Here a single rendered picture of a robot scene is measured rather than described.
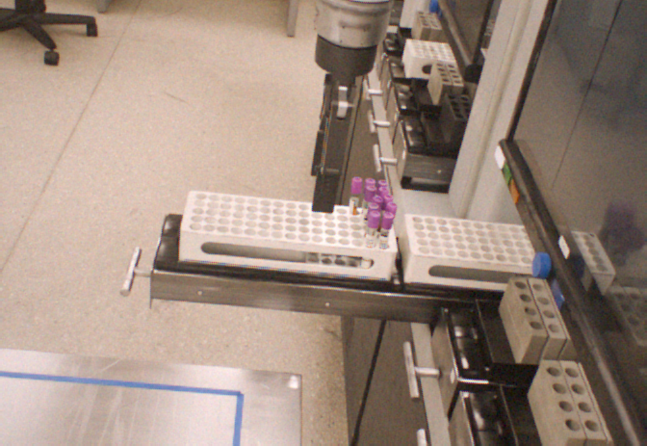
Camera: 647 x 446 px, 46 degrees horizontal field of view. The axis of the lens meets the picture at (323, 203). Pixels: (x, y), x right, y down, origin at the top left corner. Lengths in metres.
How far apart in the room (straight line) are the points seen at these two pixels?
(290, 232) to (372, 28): 0.31
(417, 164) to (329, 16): 0.59
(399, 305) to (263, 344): 1.07
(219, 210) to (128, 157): 1.79
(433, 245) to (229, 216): 0.29
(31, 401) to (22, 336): 1.27
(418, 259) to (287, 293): 0.19
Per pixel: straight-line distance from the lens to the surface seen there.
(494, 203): 1.20
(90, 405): 0.88
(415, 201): 1.42
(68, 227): 2.51
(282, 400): 0.89
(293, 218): 1.08
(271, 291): 1.07
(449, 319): 1.06
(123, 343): 2.11
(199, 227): 1.06
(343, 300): 1.08
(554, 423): 0.91
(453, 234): 1.12
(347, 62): 0.92
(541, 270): 0.90
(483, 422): 0.94
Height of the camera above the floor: 1.48
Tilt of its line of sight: 33 degrees down
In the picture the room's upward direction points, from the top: 10 degrees clockwise
